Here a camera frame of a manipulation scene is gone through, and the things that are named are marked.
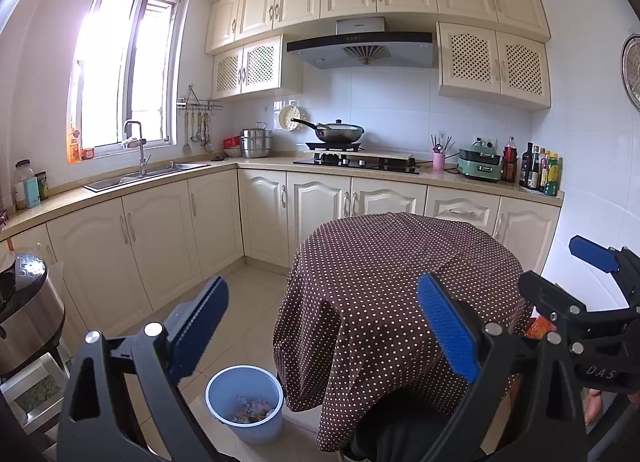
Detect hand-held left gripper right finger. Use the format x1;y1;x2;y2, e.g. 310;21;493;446
417;273;588;462

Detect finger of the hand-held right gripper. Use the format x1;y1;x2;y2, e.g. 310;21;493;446
518;269;640;343
569;236;640;303

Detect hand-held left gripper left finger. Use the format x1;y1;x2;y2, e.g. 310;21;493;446
55;275;231;462

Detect translucent white plastic bag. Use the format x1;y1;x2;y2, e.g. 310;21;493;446
235;394;277;421

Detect blue plastic waste bin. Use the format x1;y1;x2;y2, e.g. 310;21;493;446
205;364;285;445

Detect person's right hand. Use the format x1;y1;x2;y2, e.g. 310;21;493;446
582;388;619;426

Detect orange plastic bag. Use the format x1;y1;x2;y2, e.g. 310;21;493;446
525;314;559;341

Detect brown polka dot tablecloth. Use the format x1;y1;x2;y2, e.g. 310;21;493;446
272;212;537;453

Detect green yellow oil bottle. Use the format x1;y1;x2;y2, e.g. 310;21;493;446
544;152;561;197

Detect cream lower kitchen cabinets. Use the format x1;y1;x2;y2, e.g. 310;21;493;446
0;167;564;343

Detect person's dark clothing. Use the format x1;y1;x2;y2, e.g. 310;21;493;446
342;384;483;462

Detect green electric cooker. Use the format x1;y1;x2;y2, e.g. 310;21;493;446
456;142;503;184

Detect stainless steel sink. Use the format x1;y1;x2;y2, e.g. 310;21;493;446
82;162;211;193

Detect silver rice cooker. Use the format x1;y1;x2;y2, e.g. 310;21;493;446
0;252;66;379

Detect chrome kitchen faucet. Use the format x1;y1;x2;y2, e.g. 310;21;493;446
123;119;152;178

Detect black built-in gas hob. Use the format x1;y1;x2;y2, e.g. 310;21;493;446
292;154;421;176

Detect stainless steel steamer pot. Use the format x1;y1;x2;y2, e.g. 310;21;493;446
240;123;275;159

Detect large lattice door cabinet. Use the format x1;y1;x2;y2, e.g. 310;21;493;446
436;22;553;112

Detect black wok with lid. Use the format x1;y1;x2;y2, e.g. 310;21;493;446
291;118;365;144

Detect glass jar teal label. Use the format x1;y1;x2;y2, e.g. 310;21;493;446
12;159;42;211

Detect pale yellow colander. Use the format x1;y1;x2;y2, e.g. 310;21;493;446
278;104;306;132

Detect small lattice door cabinet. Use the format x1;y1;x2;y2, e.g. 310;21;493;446
211;34;305;102

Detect kitchen window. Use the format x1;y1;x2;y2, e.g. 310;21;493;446
67;0;182;164

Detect range hood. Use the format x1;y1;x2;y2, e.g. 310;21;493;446
286;17;435;70

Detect wall utensil rack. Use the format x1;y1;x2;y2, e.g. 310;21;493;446
176;84;224;116

